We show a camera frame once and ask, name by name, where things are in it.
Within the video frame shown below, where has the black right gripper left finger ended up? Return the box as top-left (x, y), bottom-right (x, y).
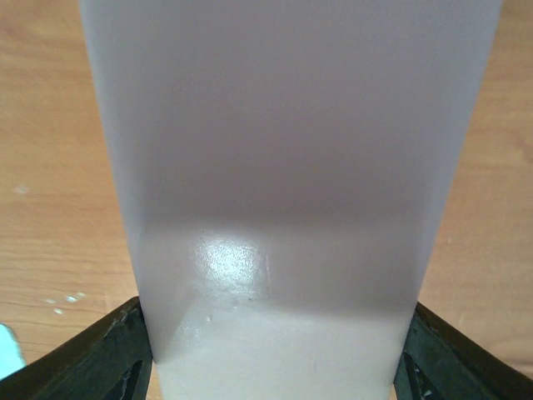
top-left (1, 297), bottom-right (152, 399)

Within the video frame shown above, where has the light blue cleaning cloth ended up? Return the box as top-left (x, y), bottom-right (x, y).
top-left (0, 324), bottom-right (26, 379)

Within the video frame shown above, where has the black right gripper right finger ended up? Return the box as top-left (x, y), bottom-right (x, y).
top-left (393, 303), bottom-right (532, 400)

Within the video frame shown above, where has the pink glasses case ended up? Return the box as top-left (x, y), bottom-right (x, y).
top-left (80, 1), bottom-right (501, 399)

